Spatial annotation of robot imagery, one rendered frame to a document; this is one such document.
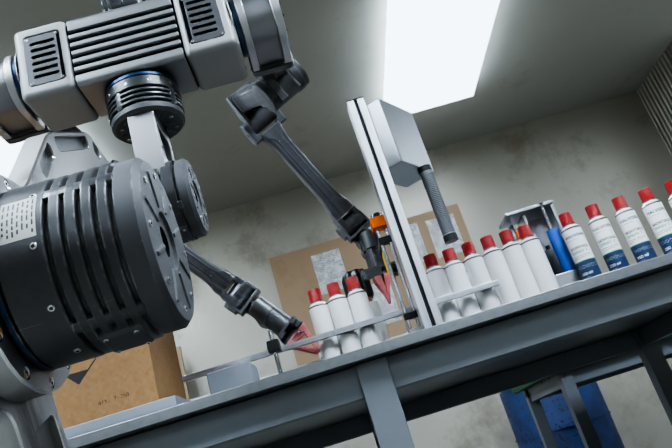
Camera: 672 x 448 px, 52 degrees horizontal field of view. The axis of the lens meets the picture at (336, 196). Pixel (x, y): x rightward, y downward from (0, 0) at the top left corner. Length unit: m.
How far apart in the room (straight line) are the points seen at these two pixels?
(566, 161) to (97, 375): 4.48
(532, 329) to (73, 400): 0.88
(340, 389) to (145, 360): 0.38
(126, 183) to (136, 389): 0.81
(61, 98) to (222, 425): 0.66
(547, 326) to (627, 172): 4.24
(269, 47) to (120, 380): 0.70
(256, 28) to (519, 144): 4.26
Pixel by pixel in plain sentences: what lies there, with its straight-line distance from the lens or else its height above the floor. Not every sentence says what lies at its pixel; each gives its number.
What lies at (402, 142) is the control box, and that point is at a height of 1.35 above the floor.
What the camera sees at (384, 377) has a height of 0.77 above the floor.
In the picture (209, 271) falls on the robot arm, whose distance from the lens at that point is 1.81.
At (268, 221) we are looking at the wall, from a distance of 5.13.
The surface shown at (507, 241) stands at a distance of 1.84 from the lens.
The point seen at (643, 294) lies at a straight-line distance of 1.44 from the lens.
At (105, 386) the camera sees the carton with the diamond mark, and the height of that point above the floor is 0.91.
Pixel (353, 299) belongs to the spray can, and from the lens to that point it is 1.76.
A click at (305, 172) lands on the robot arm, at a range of 1.87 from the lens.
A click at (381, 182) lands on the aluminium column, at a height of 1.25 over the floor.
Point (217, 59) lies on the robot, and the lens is 1.31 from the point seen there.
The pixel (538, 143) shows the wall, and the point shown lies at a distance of 5.49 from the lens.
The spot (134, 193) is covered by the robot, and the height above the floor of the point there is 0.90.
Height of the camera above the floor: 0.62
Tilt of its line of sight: 22 degrees up
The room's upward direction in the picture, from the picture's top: 18 degrees counter-clockwise
